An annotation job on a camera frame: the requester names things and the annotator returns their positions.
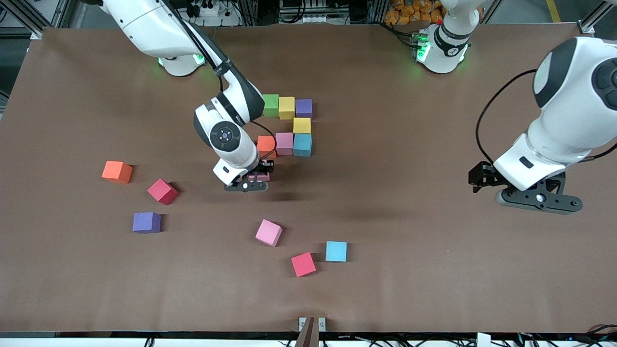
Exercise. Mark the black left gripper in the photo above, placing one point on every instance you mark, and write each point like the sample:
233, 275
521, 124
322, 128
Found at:
483, 175

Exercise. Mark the pink foam cube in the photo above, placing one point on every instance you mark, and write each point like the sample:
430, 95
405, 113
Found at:
268, 232
262, 178
284, 143

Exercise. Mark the orange foam cube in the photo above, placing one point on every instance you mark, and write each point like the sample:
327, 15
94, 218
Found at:
115, 171
266, 144

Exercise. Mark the teal blue foam cube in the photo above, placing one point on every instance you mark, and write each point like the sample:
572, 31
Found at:
302, 145

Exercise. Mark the yellow foam cube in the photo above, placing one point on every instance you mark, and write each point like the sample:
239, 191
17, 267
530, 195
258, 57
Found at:
302, 125
287, 107

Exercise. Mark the green foam cube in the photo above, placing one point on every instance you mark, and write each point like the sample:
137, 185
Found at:
272, 103

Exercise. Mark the purple foam cube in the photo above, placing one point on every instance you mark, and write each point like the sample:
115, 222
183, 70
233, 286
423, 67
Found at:
303, 108
146, 221

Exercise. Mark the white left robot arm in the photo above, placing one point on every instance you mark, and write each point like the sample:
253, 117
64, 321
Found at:
569, 130

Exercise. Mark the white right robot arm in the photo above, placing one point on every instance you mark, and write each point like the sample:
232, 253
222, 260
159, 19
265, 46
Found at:
238, 161

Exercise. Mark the red foam cube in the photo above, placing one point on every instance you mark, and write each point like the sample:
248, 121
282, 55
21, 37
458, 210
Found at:
303, 264

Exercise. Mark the crimson foam cube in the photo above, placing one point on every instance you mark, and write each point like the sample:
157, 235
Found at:
162, 191

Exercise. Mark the light blue foam cube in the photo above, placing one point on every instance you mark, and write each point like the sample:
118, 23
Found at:
336, 251

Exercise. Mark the brown table cover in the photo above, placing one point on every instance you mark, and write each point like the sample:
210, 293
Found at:
385, 265

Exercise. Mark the metal equipment rack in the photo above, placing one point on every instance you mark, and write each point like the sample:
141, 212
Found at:
308, 19

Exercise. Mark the white paper tag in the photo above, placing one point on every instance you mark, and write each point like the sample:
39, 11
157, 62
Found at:
483, 340

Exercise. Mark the white power strip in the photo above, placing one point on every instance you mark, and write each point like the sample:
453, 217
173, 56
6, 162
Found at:
209, 12

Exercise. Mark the orange fruit net bag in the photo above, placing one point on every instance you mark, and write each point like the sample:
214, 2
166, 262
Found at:
409, 12

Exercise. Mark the small metal bracket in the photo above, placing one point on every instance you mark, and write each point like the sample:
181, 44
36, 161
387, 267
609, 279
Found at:
322, 324

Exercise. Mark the aluminium frame post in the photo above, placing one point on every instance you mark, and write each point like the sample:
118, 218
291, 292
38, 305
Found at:
307, 335

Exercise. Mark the aluminium frame profile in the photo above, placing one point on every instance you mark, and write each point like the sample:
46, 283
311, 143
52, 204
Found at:
36, 17
590, 24

